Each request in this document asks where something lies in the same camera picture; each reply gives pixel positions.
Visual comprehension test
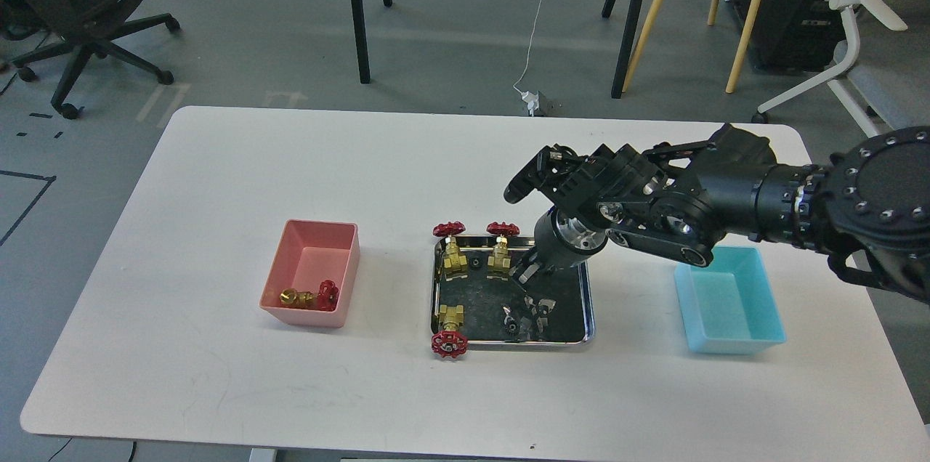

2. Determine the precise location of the brass valve red handle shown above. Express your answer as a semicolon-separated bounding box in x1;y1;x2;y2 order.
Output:
279;280;339;311

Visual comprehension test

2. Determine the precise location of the brass valve top middle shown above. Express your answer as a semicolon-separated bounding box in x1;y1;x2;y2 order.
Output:
486;222;520;280

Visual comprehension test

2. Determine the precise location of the blue plastic box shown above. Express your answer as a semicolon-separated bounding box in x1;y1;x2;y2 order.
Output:
674;246;786;354

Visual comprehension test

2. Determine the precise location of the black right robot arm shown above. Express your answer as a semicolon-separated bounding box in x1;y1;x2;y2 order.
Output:
503;124;929;303

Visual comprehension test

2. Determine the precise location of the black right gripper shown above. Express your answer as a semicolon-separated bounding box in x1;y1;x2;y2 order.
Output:
511;207;607;289

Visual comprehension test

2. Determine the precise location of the brass valve top left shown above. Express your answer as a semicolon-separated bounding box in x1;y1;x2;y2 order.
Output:
432;221;469;280

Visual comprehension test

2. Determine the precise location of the brass valve bottom left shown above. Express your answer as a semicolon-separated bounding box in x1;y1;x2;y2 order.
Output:
431;304;469;359

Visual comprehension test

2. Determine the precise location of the white cable with plug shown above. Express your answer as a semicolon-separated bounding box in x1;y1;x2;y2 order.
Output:
513;0;560;118

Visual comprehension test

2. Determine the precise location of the yellow wooden leg left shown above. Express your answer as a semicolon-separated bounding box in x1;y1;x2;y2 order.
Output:
621;0;664;92

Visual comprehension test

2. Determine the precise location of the stainless steel tray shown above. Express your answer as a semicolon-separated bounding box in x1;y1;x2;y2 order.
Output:
429;235;596;352

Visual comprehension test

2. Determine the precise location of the black office chair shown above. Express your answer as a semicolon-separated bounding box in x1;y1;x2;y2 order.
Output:
0;0;182;121

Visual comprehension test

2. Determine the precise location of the pink plastic box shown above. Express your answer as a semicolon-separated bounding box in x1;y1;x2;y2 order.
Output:
259;219;361;328

